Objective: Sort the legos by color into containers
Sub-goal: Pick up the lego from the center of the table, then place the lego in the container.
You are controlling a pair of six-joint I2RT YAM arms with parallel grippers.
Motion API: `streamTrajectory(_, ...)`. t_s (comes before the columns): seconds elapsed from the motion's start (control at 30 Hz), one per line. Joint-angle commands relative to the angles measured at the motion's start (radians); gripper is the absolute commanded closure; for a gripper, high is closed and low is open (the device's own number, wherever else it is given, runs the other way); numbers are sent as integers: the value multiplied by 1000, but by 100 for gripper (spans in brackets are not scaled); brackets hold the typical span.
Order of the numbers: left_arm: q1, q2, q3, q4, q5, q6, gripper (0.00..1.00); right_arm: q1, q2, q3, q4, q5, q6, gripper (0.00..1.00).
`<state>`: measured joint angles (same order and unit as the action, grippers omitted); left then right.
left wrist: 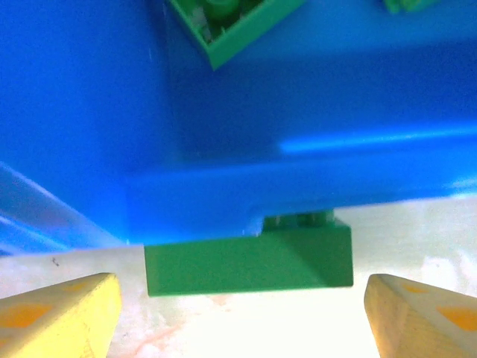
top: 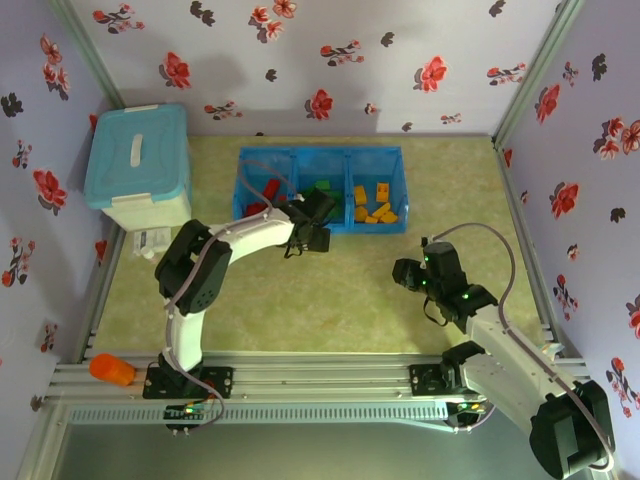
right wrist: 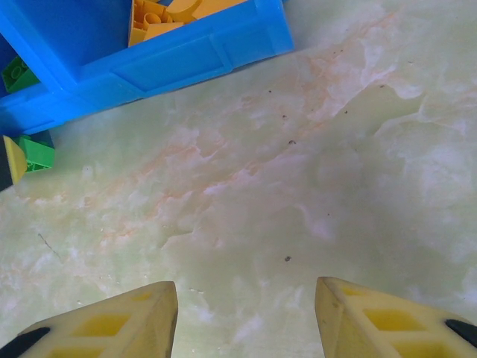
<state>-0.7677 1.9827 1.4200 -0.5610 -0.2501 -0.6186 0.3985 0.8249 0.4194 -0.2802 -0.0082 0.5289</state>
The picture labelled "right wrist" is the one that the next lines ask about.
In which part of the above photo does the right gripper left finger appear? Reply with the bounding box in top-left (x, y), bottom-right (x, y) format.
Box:
top-left (10, 281), bottom-right (179, 358)

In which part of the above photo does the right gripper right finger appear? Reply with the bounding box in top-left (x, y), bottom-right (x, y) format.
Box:
top-left (315, 276), bottom-right (477, 358)

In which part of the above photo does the green quarter-round lego brick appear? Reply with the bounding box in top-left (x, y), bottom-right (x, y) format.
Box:
top-left (14, 134), bottom-right (56, 174)

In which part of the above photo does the green rectangular lego brick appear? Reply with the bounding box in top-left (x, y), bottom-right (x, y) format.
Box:
top-left (1, 55), bottom-right (40, 95)

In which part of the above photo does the blue three-compartment plastic bin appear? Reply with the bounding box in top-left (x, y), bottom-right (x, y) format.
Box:
top-left (0, 0), bottom-right (296, 136)

